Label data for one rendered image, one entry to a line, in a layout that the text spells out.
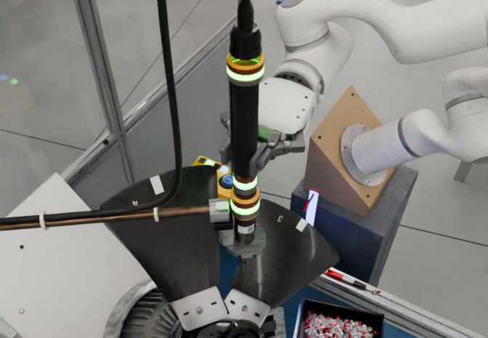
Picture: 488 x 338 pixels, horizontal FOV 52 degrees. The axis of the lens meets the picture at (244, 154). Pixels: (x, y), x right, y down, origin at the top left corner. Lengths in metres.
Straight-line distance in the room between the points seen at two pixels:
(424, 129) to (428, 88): 2.31
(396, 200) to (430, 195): 1.34
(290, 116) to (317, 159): 0.74
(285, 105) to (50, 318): 0.62
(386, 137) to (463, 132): 0.23
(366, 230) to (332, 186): 0.16
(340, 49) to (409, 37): 0.12
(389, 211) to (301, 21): 0.89
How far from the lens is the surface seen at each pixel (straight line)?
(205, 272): 0.95
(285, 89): 0.76
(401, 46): 0.81
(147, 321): 1.07
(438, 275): 2.64
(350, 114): 1.56
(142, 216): 0.78
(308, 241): 1.16
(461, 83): 1.27
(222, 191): 1.38
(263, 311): 1.06
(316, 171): 1.49
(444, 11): 0.82
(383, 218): 1.55
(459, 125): 1.28
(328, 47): 0.83
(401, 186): 1.65
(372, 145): 1.44
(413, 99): 3.51
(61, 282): 1.09
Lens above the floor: 2.12
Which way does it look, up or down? 46 degrees down
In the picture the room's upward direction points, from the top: straight up
